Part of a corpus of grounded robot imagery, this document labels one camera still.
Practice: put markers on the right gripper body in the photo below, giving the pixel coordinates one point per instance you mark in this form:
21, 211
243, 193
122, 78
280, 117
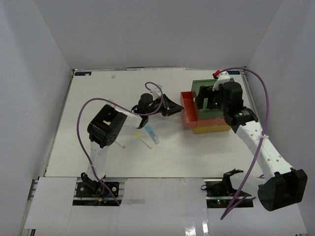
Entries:
214, 101

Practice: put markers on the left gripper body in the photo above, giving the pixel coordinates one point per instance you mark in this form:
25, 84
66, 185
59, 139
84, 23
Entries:
155, 105

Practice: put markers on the red drawer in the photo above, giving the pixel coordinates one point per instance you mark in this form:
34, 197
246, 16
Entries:
188, 113

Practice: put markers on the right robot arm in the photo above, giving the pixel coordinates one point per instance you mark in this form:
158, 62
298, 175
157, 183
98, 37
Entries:
283, 185

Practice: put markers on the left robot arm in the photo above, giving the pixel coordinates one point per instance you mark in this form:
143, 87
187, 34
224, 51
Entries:
105, 127

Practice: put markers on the stacked drawer box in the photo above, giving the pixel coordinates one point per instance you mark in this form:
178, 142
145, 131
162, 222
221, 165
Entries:
207, 120

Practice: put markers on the blue highlighter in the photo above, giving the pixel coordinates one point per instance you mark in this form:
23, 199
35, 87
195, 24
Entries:
152, 134

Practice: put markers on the yellow cap pen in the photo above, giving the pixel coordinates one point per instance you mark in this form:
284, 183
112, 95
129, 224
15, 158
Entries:
142, 140

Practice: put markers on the pink cap white pen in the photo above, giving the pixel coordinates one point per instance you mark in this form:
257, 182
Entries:
121, 145

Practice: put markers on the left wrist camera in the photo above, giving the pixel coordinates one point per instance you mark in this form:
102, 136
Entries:
156, 92

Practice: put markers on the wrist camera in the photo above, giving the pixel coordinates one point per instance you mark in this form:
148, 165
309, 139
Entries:
156, 92
221, 78

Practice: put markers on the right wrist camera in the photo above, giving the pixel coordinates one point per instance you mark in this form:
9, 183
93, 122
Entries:
221, 78

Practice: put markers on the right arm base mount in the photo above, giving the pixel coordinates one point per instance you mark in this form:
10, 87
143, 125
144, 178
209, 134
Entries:
219, 191

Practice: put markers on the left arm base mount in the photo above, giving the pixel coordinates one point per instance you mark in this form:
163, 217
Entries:
88, 188

